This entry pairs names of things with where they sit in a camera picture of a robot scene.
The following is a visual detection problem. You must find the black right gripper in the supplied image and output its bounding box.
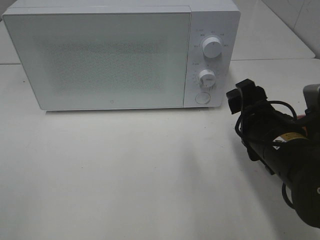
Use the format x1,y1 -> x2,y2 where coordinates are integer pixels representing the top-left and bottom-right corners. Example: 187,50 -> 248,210
226,78 -> 295,162

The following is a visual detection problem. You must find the round door release button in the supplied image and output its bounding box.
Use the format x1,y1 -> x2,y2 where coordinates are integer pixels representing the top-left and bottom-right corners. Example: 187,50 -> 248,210
195,92 -> 211,105

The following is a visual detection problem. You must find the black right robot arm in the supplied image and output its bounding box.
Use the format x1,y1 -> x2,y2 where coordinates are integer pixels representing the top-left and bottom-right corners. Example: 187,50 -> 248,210
226,79 -> 320,228

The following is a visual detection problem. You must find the white lower timer knob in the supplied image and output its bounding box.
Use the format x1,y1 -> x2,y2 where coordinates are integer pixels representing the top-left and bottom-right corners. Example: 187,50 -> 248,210
198,69 -> 216,88

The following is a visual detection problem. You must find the white upper power knob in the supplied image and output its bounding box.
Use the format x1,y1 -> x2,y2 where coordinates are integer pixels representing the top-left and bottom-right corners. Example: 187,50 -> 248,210
202,36 -> 222,59

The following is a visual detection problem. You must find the white microwave oven body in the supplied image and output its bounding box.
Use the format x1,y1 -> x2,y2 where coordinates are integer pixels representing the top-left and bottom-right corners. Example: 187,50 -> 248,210
2,0 -> 241,110

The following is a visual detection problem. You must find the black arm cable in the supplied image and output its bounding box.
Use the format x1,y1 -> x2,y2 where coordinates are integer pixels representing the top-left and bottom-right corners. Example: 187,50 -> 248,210
234,99 -> 298,151

